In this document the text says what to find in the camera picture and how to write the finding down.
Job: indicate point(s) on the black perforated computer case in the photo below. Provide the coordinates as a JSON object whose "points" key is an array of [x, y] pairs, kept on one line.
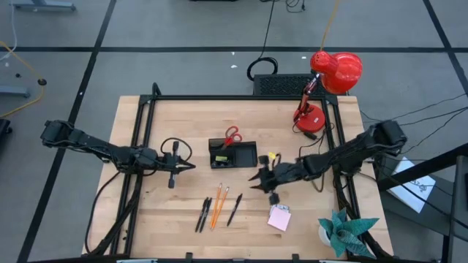
{"points": [[281, 84]]}

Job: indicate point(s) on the red desk lamp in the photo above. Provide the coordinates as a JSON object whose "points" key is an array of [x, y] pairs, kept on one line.
{"points": [[336, 73]]}

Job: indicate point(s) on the black binder clip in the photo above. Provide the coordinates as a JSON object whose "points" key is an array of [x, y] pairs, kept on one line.
{"points": [[219, 165]]}

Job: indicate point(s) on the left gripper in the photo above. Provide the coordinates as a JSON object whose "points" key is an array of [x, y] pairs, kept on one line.
{"points": [[172, 162]]}

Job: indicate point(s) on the black floor disc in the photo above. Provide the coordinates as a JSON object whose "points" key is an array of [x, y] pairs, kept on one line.
{"points": [[42, 82]]}

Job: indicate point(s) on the black pen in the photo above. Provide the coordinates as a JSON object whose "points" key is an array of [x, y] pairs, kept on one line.
{"points": [[205, 215], [201, 215], [234, 210]]}

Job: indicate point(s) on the teal artificial plant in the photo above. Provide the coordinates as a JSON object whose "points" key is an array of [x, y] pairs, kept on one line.
{"points": [[343, 233]]}

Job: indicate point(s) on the pink sticky note pad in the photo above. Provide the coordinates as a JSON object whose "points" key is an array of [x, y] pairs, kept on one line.
{"points": [[279, 220]]}

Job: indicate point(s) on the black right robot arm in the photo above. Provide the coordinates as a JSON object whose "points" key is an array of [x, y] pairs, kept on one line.
{"points": [[351, 153]]}

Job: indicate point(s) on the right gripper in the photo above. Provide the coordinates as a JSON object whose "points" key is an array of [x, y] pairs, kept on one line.
{"points": [[281, 173]]}

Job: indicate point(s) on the yellow eraser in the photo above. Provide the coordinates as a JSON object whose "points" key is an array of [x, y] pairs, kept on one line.
{"points": [[222, 159]]}

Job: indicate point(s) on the grey metal floor foot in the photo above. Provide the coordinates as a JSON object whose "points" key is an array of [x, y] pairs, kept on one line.
{"points": [[14, 91], [44, 5]]}

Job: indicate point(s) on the black mesh desk organizer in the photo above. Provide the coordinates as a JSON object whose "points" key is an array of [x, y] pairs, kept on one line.
{"points": [[245, 155]]}

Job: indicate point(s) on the black metal stand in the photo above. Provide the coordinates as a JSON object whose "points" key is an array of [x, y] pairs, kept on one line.
{"points": [[459, 204]]}

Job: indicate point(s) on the white paper sheet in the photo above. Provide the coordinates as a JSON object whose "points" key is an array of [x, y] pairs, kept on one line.
{"points": [[413, 186]]}

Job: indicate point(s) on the red scissors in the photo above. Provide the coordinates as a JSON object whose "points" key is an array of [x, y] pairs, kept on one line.
{"points": [[230, 138]]}

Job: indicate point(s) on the white plant pot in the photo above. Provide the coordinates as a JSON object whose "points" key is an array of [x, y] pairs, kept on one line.
{"points": [[322, 235]]}

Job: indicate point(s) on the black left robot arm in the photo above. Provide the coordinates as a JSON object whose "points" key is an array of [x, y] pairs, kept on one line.
{"points": [[91, 142]]}

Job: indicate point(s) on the orange pencil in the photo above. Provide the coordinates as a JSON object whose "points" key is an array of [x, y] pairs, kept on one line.
{"points": [[221, 208], [216, 206]]}

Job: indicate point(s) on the black wheeled base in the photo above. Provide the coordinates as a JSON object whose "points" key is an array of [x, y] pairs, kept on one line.
{"points": [[3, 129]]}

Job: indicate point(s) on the black aluminium table frame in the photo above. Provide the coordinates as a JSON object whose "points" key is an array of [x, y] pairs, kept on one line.
{"points": [[237, 97]]}

